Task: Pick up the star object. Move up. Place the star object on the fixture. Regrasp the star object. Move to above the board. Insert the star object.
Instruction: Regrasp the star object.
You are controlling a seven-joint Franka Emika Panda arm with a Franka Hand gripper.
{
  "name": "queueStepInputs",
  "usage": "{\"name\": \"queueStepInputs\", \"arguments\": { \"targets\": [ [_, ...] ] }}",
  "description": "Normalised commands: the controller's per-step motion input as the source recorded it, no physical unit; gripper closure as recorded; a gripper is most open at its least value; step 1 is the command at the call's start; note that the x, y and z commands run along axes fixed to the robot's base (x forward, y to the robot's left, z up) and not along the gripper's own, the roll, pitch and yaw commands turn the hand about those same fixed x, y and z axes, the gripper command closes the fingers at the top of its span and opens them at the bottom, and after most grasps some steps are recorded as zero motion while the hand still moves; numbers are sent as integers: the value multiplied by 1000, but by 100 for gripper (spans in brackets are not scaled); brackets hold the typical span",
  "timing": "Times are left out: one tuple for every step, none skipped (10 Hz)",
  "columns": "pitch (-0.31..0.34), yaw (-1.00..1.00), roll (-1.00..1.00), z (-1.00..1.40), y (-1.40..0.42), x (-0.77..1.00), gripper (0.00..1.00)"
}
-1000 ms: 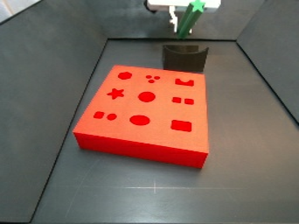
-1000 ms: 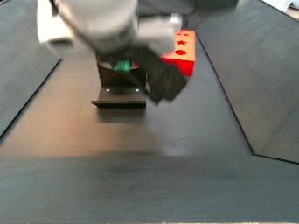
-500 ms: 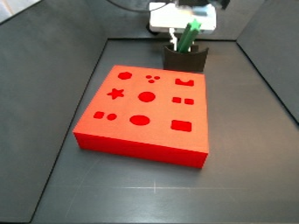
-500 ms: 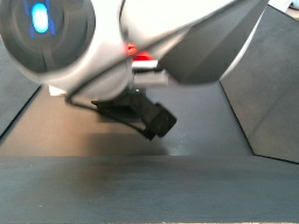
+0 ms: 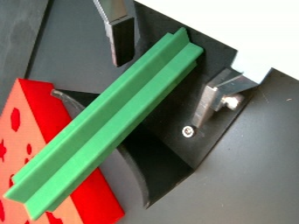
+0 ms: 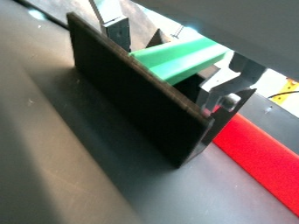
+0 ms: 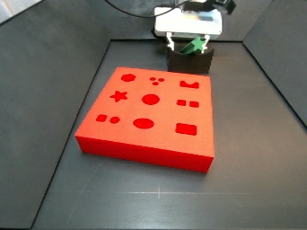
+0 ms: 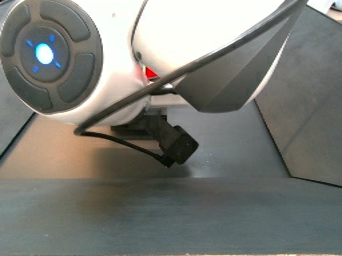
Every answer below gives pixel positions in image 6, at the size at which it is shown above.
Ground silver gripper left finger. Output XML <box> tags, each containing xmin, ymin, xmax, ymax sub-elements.
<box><xmin>87</xmin><ymin>0</ymin><xmax>130</xmax><ymax>52</ymax></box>

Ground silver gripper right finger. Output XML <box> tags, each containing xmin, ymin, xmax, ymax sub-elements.
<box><xmin>196</xmin><ymin>52</ymin><xmax>266</xmax><ymax>113</ymax></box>

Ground green star-profile rod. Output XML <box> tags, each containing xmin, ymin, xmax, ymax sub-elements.
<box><xmin>129</xmin><ymin>38</ymin><xmax>229</xmax><ymax>86</ymax></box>

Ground black curved fixture stand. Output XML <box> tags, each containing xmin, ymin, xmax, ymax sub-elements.
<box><xmin>65</xmin><ymin>11</ymin><xmax>257</xmax><ymax>169</ymax></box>

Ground red block with shaped holes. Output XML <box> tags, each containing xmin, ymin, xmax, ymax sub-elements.
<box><xmin>212</xmin><ymin>114</ymin><xmax>299</xmax><ymax>217</ymax></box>

